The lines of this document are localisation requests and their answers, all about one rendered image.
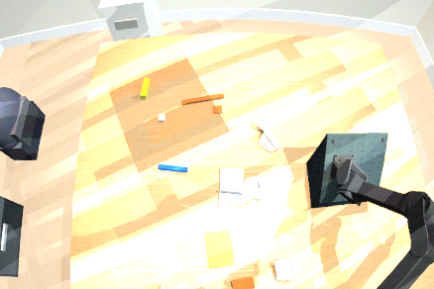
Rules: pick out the blue rectangular bar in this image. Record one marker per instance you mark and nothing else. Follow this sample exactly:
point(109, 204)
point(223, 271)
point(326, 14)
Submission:
point(173, 168)

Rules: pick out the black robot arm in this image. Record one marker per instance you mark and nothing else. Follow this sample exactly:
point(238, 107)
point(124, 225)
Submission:
point(416, 206)

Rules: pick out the orange flat bar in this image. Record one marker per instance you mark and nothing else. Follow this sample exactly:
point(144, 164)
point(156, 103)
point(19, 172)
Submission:
point(202, 99)

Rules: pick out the orange rectangular block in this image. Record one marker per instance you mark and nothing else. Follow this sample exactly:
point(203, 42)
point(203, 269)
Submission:
point(243, 283)

